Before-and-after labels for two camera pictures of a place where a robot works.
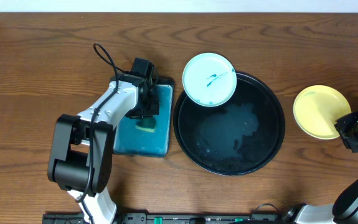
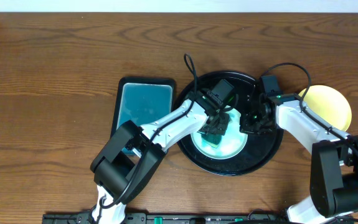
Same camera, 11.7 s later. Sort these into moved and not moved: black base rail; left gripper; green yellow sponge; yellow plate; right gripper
Moved: left gripper; green yellow sponge; right gripper
Not moved: yellow plate; black base rail
